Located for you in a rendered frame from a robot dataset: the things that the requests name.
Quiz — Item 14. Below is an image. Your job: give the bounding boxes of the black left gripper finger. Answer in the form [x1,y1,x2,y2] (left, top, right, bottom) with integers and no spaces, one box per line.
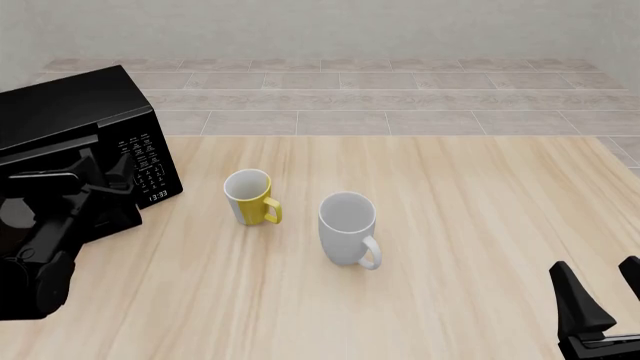
[63,147,100,182]
[105,152,138,189]

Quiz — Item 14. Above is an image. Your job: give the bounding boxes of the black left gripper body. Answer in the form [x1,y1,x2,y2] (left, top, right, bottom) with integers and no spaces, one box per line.
[78,180,139,201]

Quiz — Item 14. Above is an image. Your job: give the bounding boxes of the black microwave oven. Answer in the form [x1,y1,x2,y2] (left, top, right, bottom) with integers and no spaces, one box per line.
[0,64,185,247]

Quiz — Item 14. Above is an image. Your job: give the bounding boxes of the white ceramic mug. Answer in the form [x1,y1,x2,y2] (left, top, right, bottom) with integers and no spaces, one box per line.
[317,190,384,272]

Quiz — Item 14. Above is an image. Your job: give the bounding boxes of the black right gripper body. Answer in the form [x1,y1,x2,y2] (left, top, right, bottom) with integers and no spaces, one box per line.
[555,327,640,360]

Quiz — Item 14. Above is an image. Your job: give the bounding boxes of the yellow and white mug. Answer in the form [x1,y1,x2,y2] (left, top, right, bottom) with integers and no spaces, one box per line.
[222,168,284,228]

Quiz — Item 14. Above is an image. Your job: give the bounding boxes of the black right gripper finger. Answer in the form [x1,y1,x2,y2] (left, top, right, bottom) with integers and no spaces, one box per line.
[548,260,618,334]
[617,255,640,302]

